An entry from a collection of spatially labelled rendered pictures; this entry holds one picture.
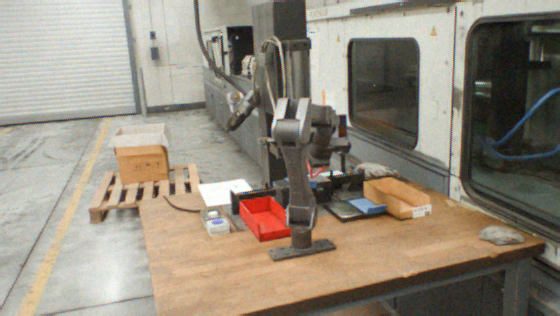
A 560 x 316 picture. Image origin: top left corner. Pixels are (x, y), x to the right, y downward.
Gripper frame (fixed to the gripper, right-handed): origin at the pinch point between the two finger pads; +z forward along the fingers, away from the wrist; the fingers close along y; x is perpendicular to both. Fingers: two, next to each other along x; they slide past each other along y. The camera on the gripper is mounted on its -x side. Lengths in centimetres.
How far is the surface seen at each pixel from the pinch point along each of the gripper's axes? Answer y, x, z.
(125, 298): 63, 64, 163
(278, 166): 27.5, 0.3, 22.4
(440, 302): -26, -66, 58
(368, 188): -1.6, -24.8, 8.4
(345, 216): -16.3, -8.5, 5.7
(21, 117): 768, 248, 555
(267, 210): 0.4, 12.8, 18.5
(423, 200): -17.4, -36.4, -0.5
